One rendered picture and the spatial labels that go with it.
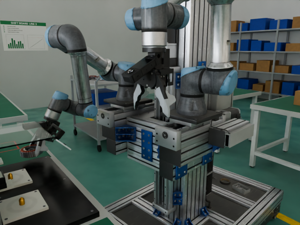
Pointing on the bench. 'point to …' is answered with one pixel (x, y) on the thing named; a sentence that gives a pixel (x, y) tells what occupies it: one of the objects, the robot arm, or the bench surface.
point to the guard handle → (57, 130)
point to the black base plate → (51, 194)
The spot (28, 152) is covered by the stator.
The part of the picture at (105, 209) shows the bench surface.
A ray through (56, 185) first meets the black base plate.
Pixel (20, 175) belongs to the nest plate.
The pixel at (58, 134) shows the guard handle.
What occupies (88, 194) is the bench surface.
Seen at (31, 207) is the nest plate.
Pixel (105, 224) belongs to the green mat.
